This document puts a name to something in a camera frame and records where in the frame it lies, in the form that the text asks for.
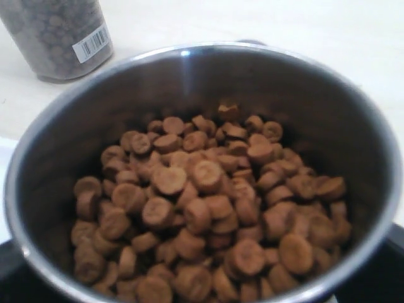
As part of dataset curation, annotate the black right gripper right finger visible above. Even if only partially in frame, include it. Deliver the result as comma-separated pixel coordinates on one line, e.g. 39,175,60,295
328,223,403,302

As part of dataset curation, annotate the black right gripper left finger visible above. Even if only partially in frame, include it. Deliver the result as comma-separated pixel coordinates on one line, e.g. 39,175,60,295
1,241,41,303

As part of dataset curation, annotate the white plastic tray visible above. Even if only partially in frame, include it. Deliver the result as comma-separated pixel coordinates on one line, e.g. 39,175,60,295
1,137,21,244

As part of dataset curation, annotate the translucent plastic tall container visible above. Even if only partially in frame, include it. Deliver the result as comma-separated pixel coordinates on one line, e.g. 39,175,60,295
1,0,113,81

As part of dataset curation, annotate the steel mug with kibble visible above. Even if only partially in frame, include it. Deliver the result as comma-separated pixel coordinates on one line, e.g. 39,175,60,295
11,42,403,302

